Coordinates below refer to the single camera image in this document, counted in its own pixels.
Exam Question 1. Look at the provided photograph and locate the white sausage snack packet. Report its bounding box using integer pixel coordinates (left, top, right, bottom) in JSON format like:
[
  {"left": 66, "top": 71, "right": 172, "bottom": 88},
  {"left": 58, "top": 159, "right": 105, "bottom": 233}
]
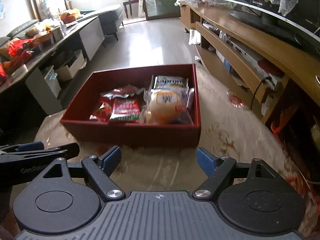
[{"left": 100, "top": 85, "right": 145, "bottom": 100}]

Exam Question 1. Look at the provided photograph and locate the red plastic bag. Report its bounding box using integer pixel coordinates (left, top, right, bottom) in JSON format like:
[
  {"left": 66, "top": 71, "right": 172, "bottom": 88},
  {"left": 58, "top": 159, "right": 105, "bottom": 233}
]
[{"left": 8, "top": 38, "right": 34, "bottom": 61}]

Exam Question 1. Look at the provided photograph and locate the white storage bin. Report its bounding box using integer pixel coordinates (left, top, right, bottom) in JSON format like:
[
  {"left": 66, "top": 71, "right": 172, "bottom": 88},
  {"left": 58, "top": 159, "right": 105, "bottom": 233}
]
[{"left": 55, "top": 50, "right": 87, "bottom": 81}]

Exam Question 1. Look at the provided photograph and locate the red green long snack packet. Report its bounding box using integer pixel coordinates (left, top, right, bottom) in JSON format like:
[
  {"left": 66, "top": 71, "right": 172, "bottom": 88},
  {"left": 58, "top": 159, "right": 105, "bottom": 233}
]
[{"left": 109, "top": 97, "right": 141, "bottom": 122}]

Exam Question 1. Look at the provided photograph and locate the green white Kaprone packet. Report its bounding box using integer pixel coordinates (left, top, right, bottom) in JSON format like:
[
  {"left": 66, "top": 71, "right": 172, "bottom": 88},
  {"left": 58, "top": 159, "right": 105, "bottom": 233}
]
[{"left": 152, "top": 75, "right": 189, "bottom": 89}]

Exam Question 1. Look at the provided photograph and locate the dark long side table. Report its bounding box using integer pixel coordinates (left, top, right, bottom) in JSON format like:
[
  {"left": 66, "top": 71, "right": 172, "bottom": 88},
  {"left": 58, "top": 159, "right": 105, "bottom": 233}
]
[{"left": 1, "top": 16, "right": 105, "bottom": 115}]

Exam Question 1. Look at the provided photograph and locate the black curved television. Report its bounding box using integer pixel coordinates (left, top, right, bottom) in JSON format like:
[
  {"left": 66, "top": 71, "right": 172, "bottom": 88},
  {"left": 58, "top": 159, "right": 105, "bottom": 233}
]
[{"left": 224, "top": 0, "right": 319, "bottom": 57}]

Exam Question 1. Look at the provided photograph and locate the red Trolli candy bag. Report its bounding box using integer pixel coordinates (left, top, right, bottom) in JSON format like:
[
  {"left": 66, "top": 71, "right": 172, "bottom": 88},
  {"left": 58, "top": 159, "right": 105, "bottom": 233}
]
[{"left": 89, "top": 97, "right": 113, "bottom": 122}]

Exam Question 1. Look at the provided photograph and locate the wooden TV stand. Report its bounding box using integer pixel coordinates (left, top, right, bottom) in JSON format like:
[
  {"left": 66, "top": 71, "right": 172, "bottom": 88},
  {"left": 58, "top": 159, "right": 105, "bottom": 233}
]
[{"left": 179, "top": 0, "right": 320, "bottom": 124}]

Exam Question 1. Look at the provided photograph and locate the red cardboard box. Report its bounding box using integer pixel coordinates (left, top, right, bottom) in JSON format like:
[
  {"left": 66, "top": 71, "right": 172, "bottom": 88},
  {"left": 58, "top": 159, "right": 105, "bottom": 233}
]
[{"left": 61, "top": 64, "right": 201, "bottom": 148}]

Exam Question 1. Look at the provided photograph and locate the bread bun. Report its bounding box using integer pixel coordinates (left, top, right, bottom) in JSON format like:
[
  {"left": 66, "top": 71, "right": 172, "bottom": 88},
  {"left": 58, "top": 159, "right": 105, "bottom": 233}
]
[{"left": 143, "top": 88, "right": 195, "bottom": 125}]

